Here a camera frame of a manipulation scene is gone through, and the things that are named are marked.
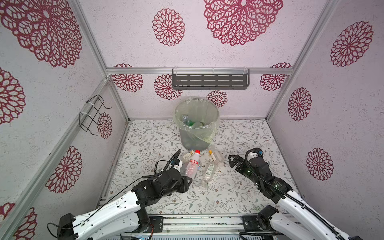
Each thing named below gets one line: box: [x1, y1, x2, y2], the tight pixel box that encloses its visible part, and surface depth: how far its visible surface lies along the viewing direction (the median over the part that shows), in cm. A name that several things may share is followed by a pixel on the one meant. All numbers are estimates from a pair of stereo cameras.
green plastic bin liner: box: [174, 98, 220, 144], surface depth 94 cm
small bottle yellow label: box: [209, 149, 224, 167], surface depth 97 cm
